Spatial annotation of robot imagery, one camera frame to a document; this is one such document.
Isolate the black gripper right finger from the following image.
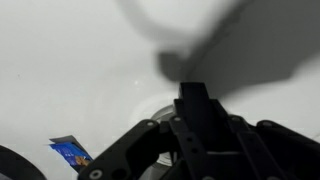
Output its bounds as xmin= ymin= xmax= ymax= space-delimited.
xmin=193 ymin=82 xmax=320 ymax=180

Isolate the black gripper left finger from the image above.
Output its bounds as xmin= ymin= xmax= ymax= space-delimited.
xmin=77 ymin=82 xmax=204 ymax=180

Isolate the small blue card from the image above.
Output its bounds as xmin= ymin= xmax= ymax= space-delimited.
xmin=44 ymin=134 xmax=94 ymax=174

